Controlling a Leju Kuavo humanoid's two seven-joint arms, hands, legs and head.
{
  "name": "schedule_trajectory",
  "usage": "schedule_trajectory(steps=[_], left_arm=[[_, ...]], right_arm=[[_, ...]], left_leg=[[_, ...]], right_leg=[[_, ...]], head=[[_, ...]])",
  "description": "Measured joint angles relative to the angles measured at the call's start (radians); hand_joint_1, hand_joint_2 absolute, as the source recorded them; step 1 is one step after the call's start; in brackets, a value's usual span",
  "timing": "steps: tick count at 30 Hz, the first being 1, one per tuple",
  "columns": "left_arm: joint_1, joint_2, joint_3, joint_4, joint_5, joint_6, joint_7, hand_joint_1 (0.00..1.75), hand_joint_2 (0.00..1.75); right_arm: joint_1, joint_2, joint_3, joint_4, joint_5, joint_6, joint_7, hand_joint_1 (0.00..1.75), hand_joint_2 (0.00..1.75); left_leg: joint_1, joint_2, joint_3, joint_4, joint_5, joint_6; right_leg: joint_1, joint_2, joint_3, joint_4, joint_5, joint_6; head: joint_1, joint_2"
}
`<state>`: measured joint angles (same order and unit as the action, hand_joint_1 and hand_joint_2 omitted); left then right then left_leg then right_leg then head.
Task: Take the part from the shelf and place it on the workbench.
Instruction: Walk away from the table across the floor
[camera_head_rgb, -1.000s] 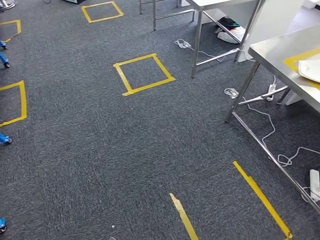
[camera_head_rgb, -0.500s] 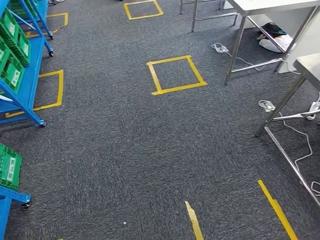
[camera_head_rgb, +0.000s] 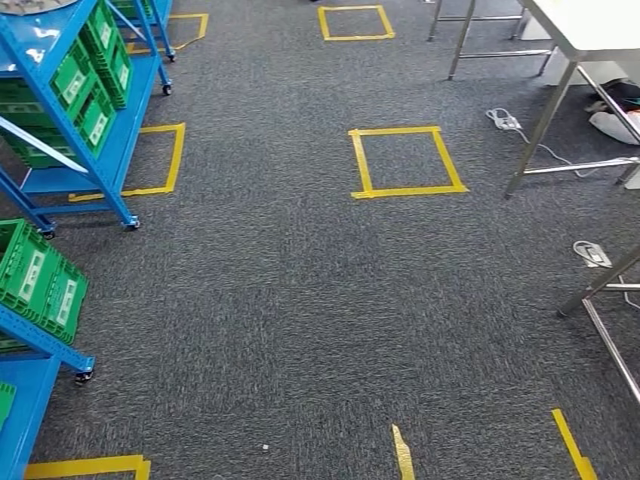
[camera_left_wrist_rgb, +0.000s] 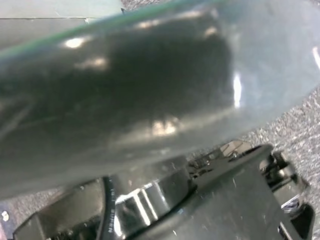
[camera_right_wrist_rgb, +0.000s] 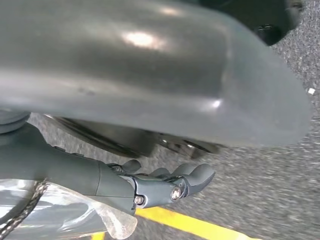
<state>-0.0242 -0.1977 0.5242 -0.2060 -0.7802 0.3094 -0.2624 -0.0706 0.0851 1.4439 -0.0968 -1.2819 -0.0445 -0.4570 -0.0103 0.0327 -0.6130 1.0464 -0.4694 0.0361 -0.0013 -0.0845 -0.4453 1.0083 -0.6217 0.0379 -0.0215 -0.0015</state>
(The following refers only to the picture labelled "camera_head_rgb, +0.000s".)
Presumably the blue metal shelf rack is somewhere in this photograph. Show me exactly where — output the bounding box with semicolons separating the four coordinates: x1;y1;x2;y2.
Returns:
110;0;177;64
0;0;174;241
0;301;96;480

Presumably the white power strip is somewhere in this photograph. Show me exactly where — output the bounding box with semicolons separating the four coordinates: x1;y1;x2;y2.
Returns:
485;107;524;132
573;240;613;270

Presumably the yellow floor tape marking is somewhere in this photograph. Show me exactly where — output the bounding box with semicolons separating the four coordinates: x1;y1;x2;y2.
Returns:
67;122;187;203
125;13;210;56

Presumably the yellow floor tape square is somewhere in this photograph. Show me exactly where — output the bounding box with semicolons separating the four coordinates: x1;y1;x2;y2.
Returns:
348;125;470;200

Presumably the black bag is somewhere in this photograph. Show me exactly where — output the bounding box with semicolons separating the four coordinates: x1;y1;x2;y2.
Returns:
585;78;640;114

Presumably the yellow floor tape strip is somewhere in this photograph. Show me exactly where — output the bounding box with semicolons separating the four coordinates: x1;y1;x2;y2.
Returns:
551;408;598;480

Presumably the white table with metal legs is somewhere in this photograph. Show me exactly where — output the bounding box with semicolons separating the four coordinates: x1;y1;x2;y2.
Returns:
429;0;640;200

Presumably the white plastic bag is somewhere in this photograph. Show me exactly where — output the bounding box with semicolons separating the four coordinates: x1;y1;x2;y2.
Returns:
589;109;640;147

